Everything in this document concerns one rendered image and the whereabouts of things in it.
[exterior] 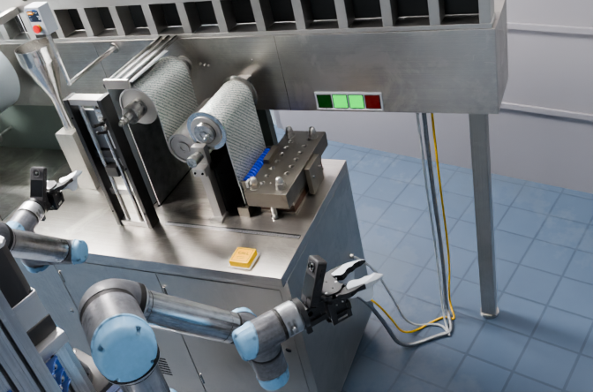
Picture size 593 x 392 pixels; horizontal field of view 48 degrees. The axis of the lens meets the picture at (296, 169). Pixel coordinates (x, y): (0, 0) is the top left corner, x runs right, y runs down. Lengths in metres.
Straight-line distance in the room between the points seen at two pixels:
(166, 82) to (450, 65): 0.97
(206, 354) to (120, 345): 1.39
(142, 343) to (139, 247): 1.15
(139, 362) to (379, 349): 1.84
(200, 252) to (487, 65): 1.12
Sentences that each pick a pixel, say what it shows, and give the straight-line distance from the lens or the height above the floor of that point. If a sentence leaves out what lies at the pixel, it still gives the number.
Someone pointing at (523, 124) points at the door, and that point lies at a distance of 3.71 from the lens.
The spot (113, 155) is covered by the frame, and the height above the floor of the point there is 1.22.
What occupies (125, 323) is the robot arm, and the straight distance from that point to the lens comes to 1.32.
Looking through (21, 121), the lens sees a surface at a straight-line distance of 2.99.
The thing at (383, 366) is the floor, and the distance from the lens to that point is 3.00.
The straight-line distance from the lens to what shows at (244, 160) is 2.38.
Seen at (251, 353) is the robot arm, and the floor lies 1.22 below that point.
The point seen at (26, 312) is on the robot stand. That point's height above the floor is 1.35.
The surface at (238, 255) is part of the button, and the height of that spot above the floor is 0.92.
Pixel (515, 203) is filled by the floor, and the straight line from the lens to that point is 3.75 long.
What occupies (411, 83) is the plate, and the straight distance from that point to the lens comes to 2.28.
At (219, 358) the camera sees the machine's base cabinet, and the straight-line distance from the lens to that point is 2.67.
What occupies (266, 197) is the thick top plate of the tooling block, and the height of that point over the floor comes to 1.01.
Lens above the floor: 2.31
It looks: 33 degrees down
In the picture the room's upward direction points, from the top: 14 degrees counter-clockwise
